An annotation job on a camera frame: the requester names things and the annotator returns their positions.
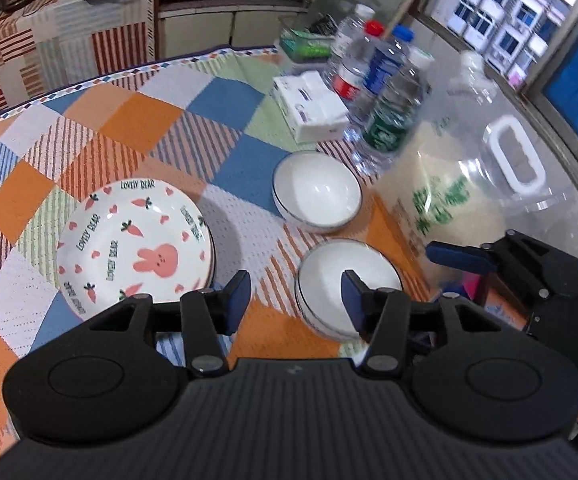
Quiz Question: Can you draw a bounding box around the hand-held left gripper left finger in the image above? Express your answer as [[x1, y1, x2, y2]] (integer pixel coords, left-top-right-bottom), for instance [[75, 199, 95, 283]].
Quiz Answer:
[[85, 269, 252, 378]]

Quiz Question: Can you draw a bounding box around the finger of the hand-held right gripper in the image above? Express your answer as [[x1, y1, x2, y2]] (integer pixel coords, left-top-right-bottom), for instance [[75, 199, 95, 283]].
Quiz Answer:
[[425, 240, 497, 275]]

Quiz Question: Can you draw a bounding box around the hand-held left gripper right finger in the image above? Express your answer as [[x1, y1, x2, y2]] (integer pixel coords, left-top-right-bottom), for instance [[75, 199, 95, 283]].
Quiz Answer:
[[341, 269, 504, 378]]

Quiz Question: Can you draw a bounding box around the white bowl with dark rim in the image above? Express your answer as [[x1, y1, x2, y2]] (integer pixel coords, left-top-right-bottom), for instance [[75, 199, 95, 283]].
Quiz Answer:
[[295, 239, 406, 343], [272, 151, 363, 233]]

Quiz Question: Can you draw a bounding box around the white plate with rabbit print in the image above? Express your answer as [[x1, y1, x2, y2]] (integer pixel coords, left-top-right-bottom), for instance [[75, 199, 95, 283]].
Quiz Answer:
[[56, 178, 216, 322]]

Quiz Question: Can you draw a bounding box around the clear plastic bag of rice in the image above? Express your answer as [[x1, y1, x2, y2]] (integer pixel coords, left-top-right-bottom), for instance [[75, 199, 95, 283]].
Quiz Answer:
[[374, 50, 577, 286]]

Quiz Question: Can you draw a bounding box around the water bottle with green label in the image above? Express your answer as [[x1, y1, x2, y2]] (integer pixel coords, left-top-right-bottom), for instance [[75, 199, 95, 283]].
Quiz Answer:
[[351, 49, 434, 173]]

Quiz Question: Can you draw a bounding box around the white tissue pack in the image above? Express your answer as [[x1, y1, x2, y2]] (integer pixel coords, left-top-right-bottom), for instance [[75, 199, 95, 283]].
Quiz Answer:
[[271, 71, 351, 144]]

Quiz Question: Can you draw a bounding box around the water bottle with red cap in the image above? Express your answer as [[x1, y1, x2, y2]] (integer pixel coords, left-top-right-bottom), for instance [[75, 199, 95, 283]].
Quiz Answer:
[[331, 20, 387, 126]]

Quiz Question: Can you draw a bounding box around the checked colourful tablecloth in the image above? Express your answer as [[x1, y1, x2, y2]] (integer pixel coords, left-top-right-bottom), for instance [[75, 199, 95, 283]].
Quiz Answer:
[[0, 47, 432, 461]]

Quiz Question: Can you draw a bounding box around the water bottle with blue cap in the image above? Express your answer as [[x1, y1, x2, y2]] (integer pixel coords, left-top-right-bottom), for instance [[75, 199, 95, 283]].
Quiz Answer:
[[361, 25, 416, 111]]

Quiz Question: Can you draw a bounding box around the clear bottle with white cap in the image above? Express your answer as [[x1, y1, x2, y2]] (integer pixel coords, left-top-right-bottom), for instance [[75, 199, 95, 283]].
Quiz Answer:
[[326, 3, 377, 86]]

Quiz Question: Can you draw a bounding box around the green plastic basket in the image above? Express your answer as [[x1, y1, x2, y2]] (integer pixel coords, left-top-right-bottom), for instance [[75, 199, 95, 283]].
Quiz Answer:
[[278, 16, 340, 61]]

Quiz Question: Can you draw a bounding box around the window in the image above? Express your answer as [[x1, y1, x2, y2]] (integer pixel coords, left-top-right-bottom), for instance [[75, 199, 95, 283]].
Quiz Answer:
[[409, 0, 578, 226]]

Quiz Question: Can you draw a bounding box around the cream base cabinet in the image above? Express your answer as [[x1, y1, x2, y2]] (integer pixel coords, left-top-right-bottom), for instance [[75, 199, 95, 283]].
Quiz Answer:
[[158, 2, 310, 61]]

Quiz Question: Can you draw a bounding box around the striped patchwork cloth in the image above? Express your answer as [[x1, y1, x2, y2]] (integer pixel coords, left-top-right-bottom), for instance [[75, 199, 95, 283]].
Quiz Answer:
[[0, 0, 162, 133]]

